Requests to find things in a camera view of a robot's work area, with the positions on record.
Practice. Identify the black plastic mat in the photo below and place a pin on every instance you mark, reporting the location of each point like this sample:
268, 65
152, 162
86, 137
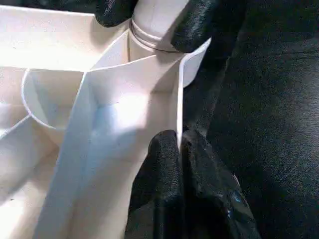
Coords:
269, 124

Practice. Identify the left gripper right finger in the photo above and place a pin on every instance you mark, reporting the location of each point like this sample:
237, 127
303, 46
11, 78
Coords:
214, 199

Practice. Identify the white plastic table top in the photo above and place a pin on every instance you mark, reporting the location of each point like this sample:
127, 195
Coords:
50, 74

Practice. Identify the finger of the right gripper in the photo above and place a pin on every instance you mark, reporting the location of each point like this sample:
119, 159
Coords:
114, 11
204, 22

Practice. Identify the white plastic table leg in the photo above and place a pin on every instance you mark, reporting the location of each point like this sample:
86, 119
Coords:
157, 22

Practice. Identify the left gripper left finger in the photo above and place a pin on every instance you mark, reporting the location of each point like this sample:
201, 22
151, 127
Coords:
159, 194

